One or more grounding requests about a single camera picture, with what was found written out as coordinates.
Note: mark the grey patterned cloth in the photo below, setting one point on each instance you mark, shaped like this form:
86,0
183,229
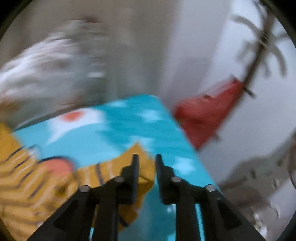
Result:
256,183

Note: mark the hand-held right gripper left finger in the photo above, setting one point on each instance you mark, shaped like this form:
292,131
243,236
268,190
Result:
134,171

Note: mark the palm tree wall decal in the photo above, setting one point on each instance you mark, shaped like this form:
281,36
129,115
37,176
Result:
261,44

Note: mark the white floral pillow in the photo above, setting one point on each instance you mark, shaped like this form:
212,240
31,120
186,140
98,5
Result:
44,69

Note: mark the mustard striped small garment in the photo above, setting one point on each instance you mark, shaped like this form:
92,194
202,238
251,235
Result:
20,185

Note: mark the blue printed blanket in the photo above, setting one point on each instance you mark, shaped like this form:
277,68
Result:
120,129

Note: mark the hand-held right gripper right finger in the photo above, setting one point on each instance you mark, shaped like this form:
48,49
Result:
160,172

